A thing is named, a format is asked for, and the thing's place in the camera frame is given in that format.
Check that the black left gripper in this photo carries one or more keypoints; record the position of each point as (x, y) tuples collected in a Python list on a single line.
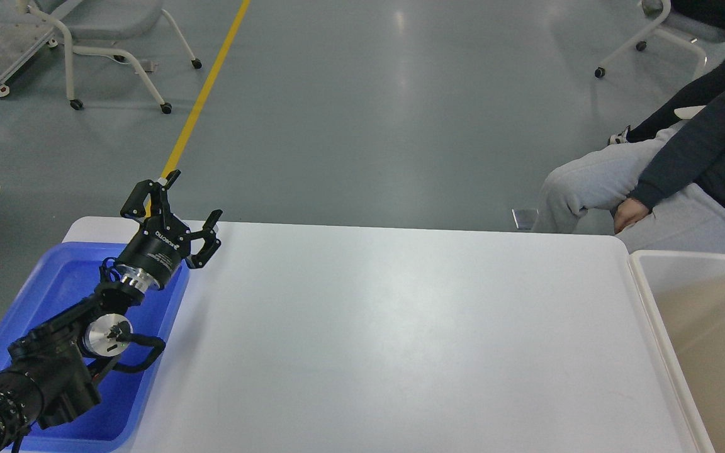
[(155, 252)]

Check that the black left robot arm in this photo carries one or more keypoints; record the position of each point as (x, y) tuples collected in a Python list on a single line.
[(56, 367)]

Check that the seated person's hand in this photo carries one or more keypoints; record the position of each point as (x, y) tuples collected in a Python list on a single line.
[(629, 212)]

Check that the blue plastic bin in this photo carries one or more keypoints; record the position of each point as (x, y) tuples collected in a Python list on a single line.
[(66, 274)]

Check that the white chair on castors left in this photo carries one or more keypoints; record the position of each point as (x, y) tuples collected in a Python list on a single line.
[(81, 22)]

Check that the white chair on castors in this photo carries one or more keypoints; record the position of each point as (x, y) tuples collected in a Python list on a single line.
[(672, 26), (81, 22)]

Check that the metal floor plate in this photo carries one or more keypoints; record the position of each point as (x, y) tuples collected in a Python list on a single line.
[(524, 219)]

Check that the seated person in grey trousers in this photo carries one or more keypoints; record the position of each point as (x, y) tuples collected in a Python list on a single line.
[(679, 174)]

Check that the white chair on castors right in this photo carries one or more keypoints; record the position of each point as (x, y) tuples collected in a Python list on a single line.
[(672, 26)]

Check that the white plastic bin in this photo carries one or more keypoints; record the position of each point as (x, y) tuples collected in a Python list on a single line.
[(683, 295)]

